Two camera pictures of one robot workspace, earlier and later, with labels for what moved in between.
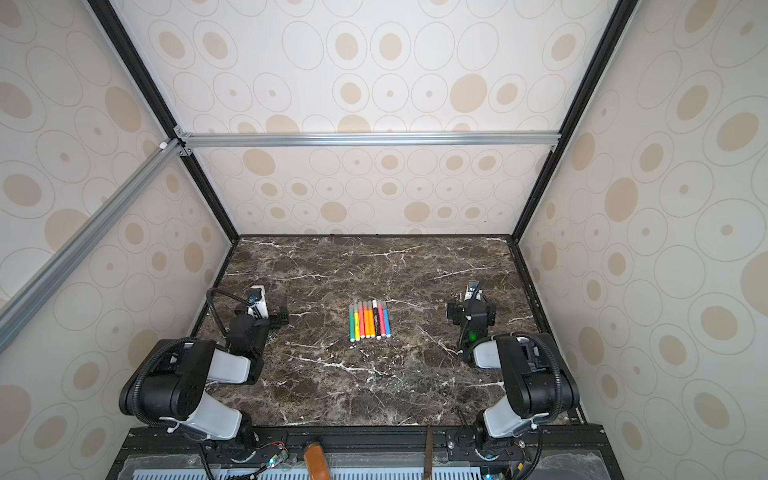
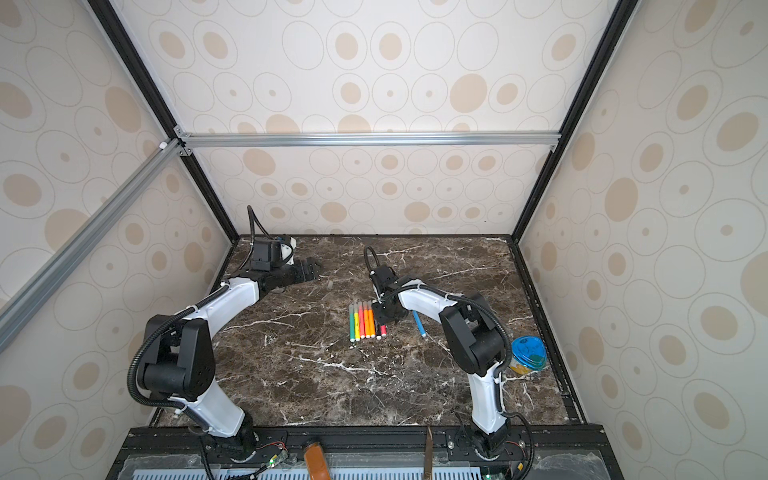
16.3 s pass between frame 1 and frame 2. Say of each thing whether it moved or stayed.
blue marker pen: moved
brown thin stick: stayed
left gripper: moved
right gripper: moved
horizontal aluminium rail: stayed
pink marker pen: stayed
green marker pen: stayed
